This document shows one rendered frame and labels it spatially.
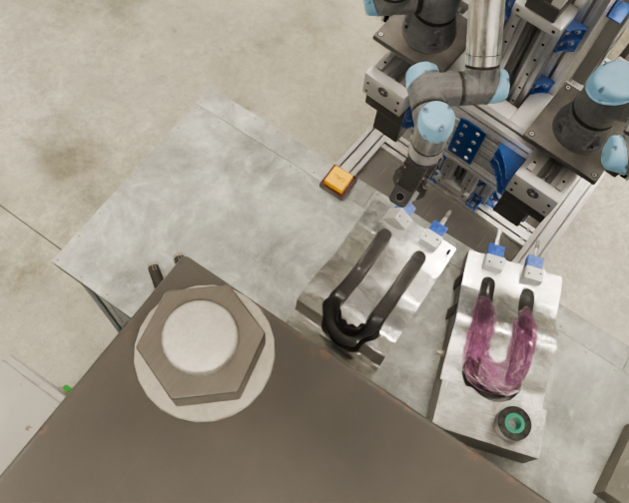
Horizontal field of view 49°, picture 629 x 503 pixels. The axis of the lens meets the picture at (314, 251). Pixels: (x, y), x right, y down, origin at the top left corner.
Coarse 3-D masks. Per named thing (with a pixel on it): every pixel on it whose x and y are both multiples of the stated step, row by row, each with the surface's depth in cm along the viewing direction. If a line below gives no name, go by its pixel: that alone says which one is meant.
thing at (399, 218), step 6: (408, 204) 185; (390, 210) 186; (396, 210) 183; (402, 210) 183; (408, 210) 185; (414, 210) 187; (384, 216) 186; (390, 216) 183; (396, 216) 182; (402, 216) 183; (408, 216) 184; (390, 222) 185; (396, 222) 183; (402, 222) 183; (408, 222) 184; (396, 228) 185; (402, 228) 183
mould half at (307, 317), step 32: (384, 224) 186; (416, 224) 186; (352, 256) 182; (384, 256) 182; (448, 256) 183; (320, 288) 173; (384, 288) 179; (416, 288) 180; (288, 320) 177; (320, 320) 174; (352, 320) 170; (352, 352) 174; (384, 352) 168
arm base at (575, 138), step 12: (564, 108) 180; (564, 120) 178; (576, 120) 174; (564, 132) 178; (576, 132) 175; (588, 132) 174; (600, 132) 173; (612, 132) 178; (564, 144) 180; (576, 144) 177; (588, 144) 176; (600, 144) 177
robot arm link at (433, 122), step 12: (420, 108) 147; (432, 108) 144; (444, 108) 144; (420, 120) 144; (432, 120) 143; (444, 120) 143; (420, 132) 146; (432, 132) 144; (444, 132) 144; (420, 144) 149; (432, 144) 147; (444, 144) 150; (432, 156) 152
